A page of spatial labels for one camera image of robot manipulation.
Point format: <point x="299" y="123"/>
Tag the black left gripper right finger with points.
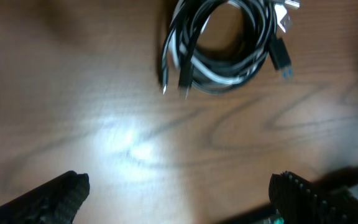
<point x="300" y="201"/>

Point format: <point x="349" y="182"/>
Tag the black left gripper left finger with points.
<point x="56" y="201"/>

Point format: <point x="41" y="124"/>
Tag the black USB cable blue plug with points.
<point x="263" y="19"/>

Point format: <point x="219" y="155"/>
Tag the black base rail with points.
<point x="343" y="181"/>

